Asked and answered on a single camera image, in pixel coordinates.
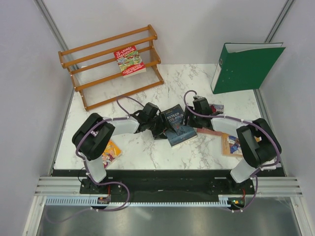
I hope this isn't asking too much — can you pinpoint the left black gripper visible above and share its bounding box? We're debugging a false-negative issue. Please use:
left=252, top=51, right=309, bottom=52
left=147, top=112, right=175, bottom=140

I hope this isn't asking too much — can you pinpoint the purple castle cover book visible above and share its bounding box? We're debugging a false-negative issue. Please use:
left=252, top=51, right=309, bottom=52
left=196, top=104, right=224, bottom=136

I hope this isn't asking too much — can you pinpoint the blue Nineteen Eighty-Four book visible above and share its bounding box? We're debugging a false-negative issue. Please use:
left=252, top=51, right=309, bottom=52
left=162, top=104, right=197, bottom=148

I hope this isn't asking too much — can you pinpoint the red Treehouse book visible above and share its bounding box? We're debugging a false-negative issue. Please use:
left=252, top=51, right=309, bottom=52
left=114, top=46, right=146, bottom=78

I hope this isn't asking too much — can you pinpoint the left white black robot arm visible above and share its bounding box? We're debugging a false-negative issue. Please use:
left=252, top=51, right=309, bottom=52
left=72, top=102, right=173, bottom=193

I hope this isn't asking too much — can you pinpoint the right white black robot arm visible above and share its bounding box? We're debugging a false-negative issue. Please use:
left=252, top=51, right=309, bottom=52
left=184, top=96, right=282, bottom=194

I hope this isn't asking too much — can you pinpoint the brown cover book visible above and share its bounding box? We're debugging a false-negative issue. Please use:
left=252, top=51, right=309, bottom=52
left=221, top=133, right=243, bottom=158

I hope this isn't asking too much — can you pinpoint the yellow Roald Dahl book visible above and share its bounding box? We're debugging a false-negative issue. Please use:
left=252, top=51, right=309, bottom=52
left=101, top=140, right=122, bottom=169

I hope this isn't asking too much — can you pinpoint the green lever arch binder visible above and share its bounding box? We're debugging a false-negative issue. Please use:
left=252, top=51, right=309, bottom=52
left=211, top=42, right=285, bottom=94

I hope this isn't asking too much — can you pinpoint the wooden two-tier book rack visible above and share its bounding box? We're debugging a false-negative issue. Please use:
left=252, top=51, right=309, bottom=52
left=58, top=25, right=164, bottom=111

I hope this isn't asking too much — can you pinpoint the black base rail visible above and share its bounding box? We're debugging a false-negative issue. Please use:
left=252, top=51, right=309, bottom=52
left=51, top=169, right=287, bottom=203

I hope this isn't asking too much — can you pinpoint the white slotted cable duct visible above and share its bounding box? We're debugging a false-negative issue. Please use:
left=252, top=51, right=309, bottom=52
left=45, top=195, right=240, bottom=207

